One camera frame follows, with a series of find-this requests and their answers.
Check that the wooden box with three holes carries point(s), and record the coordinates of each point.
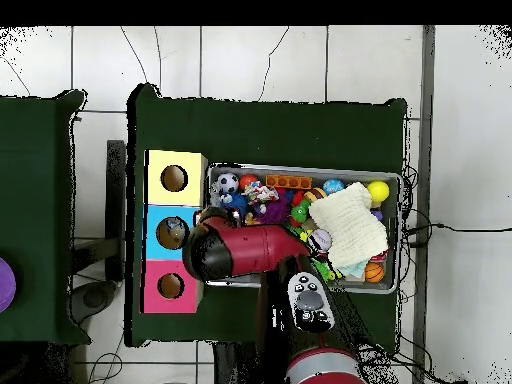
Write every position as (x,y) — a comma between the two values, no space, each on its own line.
(176,192)

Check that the purple spiky toy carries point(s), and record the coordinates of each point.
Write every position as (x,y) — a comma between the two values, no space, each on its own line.
(276,210)

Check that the soccer ball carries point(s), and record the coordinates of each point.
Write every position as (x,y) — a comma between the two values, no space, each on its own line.
(228,182)

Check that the colourful patterned cloth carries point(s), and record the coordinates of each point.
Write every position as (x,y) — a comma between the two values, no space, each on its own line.
(260,192)

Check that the orange plastic block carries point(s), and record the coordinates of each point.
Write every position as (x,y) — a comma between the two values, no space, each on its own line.
(288,182)

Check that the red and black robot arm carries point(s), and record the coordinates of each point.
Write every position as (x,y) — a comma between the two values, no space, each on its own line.
(248,248)

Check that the cream waffle cloth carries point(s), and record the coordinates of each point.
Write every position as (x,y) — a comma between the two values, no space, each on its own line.
(348,228)

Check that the blue puffer ball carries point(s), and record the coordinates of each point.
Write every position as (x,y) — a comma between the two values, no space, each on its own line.
(239,202)

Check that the white baseball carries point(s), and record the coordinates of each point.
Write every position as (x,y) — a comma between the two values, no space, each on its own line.
(320,240)

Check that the dark green table cloth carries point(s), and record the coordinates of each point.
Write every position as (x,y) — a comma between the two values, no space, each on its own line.
(40,160)
(260,132)

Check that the purple round object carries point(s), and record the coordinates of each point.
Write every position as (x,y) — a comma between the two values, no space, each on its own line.
(6,286)

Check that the orange basketball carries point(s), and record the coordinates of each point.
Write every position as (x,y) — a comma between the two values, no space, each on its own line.
(374,272)

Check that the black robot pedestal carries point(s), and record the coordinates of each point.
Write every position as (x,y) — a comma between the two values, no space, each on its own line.
(228,366)

